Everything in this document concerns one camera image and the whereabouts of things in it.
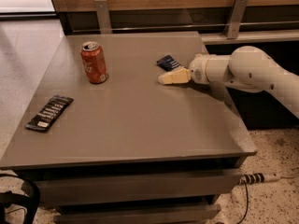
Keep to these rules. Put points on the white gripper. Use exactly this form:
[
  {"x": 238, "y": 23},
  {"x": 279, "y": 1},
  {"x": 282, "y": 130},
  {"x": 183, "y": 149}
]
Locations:
[{"x": 197, "y": 69}]

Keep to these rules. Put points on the blue rxbar blueberry bar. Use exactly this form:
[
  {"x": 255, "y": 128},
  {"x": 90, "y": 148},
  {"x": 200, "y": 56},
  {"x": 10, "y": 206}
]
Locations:
[{"x": 168, "y": 63}]

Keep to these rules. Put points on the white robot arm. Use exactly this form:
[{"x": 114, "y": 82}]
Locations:
[{"x": 246, "y": 69}]

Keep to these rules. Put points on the black rxbar chocolate bar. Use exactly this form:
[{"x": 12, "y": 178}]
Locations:
[{"x": 49, "y": 113}]

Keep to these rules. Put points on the grey shelf ledge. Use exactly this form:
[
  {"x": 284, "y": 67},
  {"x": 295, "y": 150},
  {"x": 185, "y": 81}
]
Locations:
[{"x": 252, "y": 37}]

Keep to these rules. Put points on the grey drawer cabinet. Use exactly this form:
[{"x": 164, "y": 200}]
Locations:
[{"x": 130, "y": 124}]

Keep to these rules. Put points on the red soda can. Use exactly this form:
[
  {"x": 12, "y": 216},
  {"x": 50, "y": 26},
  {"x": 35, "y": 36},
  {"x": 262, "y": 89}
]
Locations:
[{"x": 94, "y": 63}]

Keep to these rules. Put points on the white power strip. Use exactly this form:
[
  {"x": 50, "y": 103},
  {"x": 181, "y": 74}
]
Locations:
[{"x": 259, "y": 178}]

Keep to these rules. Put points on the lower grey drawer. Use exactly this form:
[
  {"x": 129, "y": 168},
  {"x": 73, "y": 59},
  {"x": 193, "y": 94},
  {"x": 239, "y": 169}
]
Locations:
[{"x": 181, "y": 214}]

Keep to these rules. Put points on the grey drawer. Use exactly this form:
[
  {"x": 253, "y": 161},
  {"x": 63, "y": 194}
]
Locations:
[
  {"x": 128, "y": 188},
  {"x": 181, "y": 214}
]

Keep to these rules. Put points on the upper grey drawer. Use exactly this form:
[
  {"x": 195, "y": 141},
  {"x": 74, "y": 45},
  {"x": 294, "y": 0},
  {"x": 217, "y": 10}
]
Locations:
[{"x": 128, "y": 188}]

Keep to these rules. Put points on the black chair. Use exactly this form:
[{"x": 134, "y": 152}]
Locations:
[{"x": 30, "y": 203}]

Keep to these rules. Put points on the right metal bracket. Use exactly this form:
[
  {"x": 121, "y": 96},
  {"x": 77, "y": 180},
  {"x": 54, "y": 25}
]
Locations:
[{"x": 232, "y": 26}]

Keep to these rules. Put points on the metal bracket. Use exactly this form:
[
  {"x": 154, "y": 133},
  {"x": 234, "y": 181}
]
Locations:
[
  {"x": 102, "y": 12},
  {"x": 232, "y": 26}
]

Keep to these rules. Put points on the left metal bracket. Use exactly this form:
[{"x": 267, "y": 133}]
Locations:
[{"x": 102, "y": 12}]

